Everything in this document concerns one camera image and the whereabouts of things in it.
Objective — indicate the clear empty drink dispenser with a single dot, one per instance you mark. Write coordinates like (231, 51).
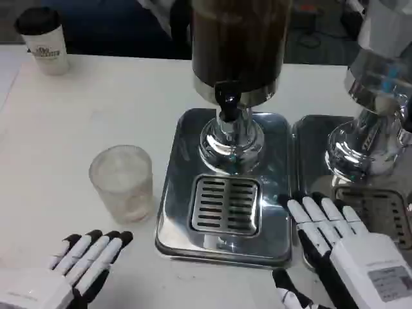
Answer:
(376, 80)

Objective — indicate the clear ribbed glass cup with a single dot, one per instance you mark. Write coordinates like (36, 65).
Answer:
(124, 190)

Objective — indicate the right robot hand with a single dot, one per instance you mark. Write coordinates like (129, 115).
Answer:
(360, 270)

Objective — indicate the person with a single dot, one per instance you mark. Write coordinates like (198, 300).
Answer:
(112, 29)

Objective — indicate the white paper cup black lid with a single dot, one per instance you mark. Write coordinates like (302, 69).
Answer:
(48, 48)

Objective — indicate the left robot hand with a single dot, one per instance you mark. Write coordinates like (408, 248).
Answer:
(38, 286)

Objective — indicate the drink dispenser with brown drink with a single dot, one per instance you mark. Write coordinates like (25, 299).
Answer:
(238, 48)

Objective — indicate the black dispenser tap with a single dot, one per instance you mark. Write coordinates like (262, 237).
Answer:
(228, 99)

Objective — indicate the steel slotted tray grid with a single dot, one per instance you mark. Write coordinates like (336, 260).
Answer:
(383, 206)
(225, 206)

